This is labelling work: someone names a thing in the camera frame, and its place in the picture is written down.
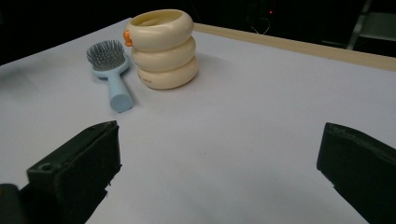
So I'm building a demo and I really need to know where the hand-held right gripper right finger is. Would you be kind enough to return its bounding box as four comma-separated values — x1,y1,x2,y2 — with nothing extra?
317,121,396,224

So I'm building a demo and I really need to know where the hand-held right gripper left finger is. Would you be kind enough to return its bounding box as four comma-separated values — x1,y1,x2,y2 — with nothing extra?
18,120,122,224

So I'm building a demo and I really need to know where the light blue hairbrush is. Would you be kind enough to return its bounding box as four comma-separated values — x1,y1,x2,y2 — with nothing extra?
86,39,134,114

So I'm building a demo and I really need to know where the cream ringed duck cup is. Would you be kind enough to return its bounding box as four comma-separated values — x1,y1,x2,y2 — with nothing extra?
122,8,199,91

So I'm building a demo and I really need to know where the grey metal stand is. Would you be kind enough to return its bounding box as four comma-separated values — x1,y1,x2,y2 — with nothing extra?
321,0,396,50

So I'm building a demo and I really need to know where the thin background cable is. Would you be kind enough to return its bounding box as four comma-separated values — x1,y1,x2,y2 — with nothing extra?
250,17,271,35

